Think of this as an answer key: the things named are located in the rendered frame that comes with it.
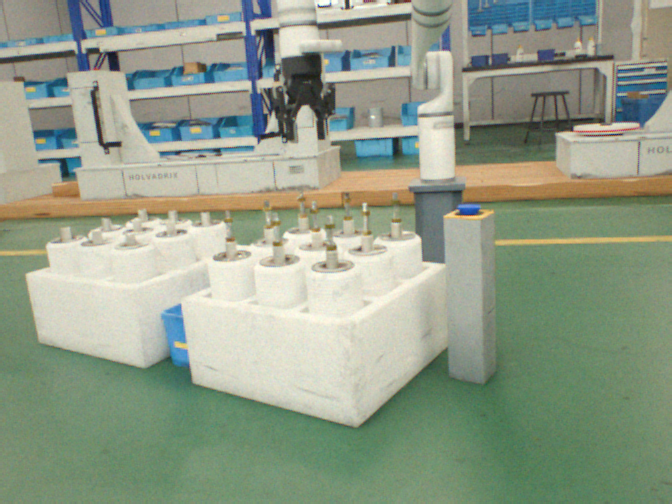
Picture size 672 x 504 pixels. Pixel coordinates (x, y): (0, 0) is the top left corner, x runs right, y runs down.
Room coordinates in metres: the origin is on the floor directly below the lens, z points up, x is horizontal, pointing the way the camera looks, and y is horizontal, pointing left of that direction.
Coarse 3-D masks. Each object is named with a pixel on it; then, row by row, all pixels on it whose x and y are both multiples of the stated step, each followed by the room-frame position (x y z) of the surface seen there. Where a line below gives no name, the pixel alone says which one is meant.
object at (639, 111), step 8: (648, 96) 5.37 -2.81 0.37; (656, 96) 5.36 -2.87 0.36; (664, 96) 5.35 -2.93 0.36; (624, 104) 5.32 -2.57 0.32; (632, 104) 5.08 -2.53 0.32; (640, 104) 4.94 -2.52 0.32; (648, 104) 4.92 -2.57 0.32; (656, 104) 4.91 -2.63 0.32; (624, 112) 5.32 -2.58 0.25; (632, 112) 5.09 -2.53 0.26; (640, 112) 4.94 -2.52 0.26; (648, 112) 4.92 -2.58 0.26; (624, 120) 5.32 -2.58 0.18; (632, 120) 5.11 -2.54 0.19; (640, 120) 4.94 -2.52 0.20; (648, 120) 4.92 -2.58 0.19
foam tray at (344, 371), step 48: (432, 288) 1.16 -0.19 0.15; (192, 336) 1.12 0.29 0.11; (240, 336) 1.04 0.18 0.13; (288, 336) 0.98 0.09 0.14; (336, 336) 0.92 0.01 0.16; (384, 336) 0.99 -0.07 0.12; (432, 336) 1.15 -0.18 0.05; (240, 384) 1.05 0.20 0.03; (288, 384) 0.98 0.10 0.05; (336, 384) 0.92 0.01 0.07; (384, 384) 0.98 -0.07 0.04
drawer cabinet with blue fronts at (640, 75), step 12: (636, 60) 5.91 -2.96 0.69; (648, 60) 5.88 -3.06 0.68; (660, 60) 5.86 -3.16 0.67; (624, 72) 5.93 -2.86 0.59; (636, 72) 5.90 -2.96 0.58; (648, 72) 5.86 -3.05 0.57; (660, 72) 5.84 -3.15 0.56; (624, 84) 5.90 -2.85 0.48; (636, 84) 5.88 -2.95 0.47; (648, 84) 5.86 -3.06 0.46; (660, 84) 5.84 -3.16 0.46; (612, 96) 6.01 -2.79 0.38; (624, 96) 5.92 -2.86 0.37; (612, 108) 5.99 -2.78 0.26; (612, 120) 5.98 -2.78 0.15
